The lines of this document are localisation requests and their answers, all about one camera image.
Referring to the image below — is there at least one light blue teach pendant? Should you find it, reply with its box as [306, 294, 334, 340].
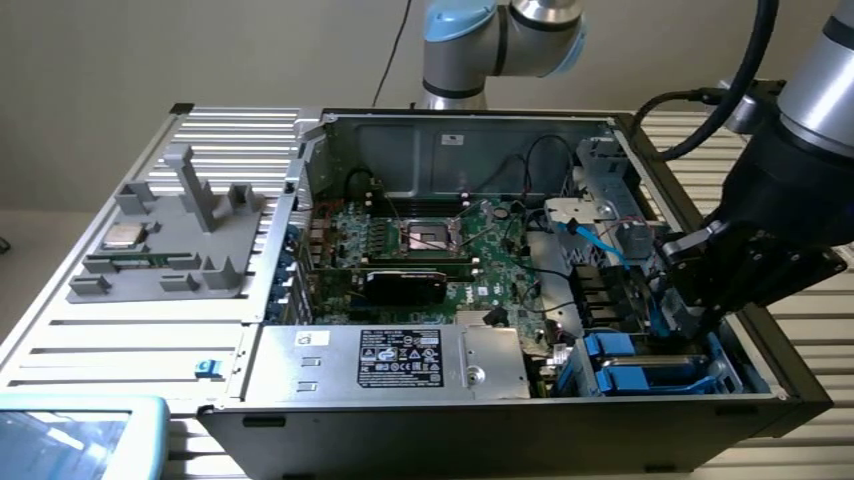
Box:
[0, 393, 171, 480]

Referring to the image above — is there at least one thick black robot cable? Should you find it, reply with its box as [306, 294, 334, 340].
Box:
[630, 0, 781, 162]

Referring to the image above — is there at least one green RAM stick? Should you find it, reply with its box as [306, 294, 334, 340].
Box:
[86, 252, 202, 268]

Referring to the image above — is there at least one black RAM slot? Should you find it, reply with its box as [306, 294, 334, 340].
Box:
[364, 253, 477, 266]
[370, 197, 469, 212]

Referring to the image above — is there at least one CPU socket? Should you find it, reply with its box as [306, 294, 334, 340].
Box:
[398, 218, 464, 251]

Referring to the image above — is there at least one blue SATA wire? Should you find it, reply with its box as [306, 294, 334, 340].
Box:
[565, 219, 633, 274]

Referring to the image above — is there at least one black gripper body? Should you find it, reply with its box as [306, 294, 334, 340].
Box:
[669, 115, 854, 315]

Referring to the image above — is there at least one silver drive cage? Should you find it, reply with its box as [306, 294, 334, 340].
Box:
[544, 133, 664, 267]

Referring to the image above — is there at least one thin black wire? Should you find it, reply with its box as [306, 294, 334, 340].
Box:
[522, 133, 577, 202]

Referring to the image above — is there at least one silver power supply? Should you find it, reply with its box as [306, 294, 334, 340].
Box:
[244, 323, 536, 404]

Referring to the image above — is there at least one grey parts rack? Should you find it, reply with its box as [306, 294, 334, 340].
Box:
[65, 144, 273, 305]

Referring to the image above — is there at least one green motherboard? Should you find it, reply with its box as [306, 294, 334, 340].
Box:
[304, 197, 556, 351]

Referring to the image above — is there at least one blue disk bay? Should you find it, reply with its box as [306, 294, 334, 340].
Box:
[578, 331, 741, 399]

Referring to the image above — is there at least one black PC case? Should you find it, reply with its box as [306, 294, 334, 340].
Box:
[197, 107, 836, 480]

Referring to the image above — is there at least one silver CPU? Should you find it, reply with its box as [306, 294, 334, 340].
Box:
[98, 222, 149, 250]

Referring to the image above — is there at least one black graphics card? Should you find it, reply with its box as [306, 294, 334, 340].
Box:
[313, 267, 450, 307]

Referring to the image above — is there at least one thin black background cable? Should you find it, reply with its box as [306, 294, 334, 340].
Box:
[372, 0, 417, 108]

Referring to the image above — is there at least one black plastic bracket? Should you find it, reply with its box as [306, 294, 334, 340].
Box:
[572, 264, 633, 327]

